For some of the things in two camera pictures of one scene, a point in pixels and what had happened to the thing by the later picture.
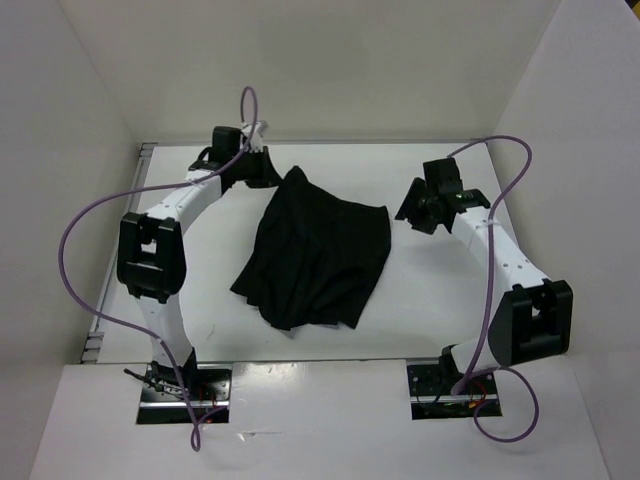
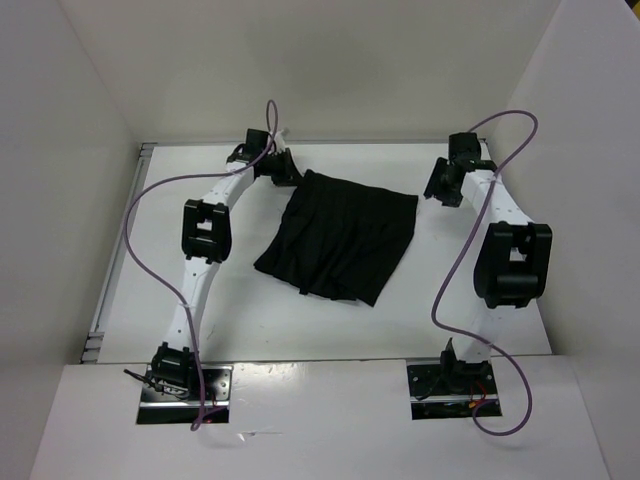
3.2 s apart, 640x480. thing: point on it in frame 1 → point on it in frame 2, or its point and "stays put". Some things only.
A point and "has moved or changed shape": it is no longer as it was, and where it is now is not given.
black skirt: x=315 y=256 has moved or changed shape
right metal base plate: x=431 y=382 stays put
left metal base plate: x=163 y=400 stays put
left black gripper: x=267 y=176 → x=289 y=173
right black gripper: x=408 y=208 → x=433 y=185
